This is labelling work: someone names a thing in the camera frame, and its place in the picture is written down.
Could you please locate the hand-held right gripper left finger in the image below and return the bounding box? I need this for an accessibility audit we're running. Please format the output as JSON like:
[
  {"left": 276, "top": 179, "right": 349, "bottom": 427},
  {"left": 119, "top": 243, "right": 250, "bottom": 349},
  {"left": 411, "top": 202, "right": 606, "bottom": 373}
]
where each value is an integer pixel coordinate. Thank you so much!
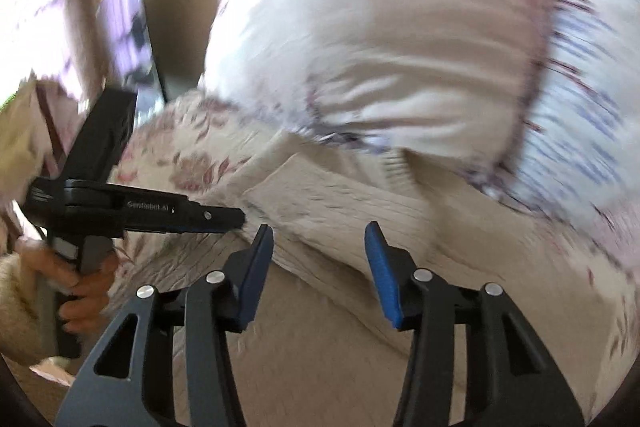
[{"left": 54, "top": 223, "right": 275, "bottom": 427}]

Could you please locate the beige cable knit sweater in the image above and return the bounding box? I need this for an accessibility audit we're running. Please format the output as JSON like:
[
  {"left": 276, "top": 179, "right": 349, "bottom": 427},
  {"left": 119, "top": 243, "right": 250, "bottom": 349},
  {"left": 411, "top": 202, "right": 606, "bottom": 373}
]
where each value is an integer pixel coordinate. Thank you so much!
[{"left": 170, "top": 149, "right": 616, "bottom": 427}]

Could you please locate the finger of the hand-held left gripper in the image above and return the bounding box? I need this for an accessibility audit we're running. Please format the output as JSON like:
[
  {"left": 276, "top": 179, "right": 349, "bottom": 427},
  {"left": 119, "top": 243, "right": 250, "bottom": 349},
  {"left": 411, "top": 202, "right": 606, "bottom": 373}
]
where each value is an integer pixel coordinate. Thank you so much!
[{"left": 170, "top": 201, "right": 247, "bottom": 236}]

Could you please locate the dark flat screen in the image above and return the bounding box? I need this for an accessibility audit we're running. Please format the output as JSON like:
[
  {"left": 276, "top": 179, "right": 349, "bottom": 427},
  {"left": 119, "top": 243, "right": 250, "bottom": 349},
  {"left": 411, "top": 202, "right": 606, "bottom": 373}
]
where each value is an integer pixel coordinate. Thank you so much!
[{"left": 95, "top": 0, "right": 168, "bottom": 108}]

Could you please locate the person's left hand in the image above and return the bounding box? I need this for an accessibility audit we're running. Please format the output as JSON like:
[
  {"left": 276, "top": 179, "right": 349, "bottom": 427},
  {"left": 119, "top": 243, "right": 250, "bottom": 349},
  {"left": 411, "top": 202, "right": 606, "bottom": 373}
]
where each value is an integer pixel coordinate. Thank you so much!
[{"left": 22, "top": 251, "right": 121, "bottom": 334}]

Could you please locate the lavender print pillow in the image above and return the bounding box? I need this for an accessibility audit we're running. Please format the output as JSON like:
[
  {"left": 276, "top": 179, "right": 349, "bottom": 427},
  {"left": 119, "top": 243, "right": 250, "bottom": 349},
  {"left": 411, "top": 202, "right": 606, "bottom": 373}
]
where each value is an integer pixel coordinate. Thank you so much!
[{"left": 500, "top": 0, "right": 640, "bottom": 235}]

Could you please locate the pink curtain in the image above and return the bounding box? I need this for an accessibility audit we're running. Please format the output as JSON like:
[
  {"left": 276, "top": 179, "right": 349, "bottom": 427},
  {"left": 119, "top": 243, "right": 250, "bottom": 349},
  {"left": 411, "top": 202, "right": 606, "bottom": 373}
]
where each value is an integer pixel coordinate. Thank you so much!
[{"left": 60, "top": 0, "right": 111, "bottom": 95}]

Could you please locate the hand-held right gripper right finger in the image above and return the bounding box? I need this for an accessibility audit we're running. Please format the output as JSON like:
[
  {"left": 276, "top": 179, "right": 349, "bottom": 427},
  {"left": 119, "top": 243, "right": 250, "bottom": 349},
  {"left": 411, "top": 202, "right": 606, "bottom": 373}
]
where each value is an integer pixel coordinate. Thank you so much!
[{"left": 364, "top": 222, "right": 586, "bottom": 427}]

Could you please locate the floral bedspread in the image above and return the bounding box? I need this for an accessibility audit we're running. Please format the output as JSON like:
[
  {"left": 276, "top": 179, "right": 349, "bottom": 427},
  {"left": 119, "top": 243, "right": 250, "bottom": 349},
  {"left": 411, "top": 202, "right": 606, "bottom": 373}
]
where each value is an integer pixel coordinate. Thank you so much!
[{"left": 107, "top": 91, "right": 640, "bottom": 427}]

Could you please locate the window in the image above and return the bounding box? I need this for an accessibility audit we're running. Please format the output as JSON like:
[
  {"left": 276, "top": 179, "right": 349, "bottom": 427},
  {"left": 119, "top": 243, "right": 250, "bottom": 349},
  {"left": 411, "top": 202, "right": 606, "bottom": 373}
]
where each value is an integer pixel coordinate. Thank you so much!
[{"left": 0, "top": 0, "right": 81, "bottom": 100}]

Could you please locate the pink floral pillow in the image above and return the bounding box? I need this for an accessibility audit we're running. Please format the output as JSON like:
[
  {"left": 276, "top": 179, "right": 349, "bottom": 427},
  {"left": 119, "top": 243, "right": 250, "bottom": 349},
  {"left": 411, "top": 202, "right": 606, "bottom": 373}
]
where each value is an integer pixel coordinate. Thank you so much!
[{"left": 199, "top": 0, "right": 553, "bottom": 180}]

